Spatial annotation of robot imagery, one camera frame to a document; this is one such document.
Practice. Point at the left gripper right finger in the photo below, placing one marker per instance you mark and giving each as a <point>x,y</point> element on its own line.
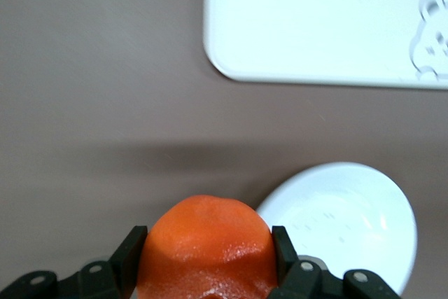
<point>301,281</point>

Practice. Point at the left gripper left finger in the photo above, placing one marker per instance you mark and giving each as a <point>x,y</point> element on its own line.
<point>119,271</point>

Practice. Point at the white round plate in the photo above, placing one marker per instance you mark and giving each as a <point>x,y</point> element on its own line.
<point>350,215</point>

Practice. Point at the orange fruit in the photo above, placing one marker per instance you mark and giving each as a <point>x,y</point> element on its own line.
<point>210,236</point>

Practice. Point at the cream tray with bear print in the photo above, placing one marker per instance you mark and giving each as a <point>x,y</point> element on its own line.
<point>315,15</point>

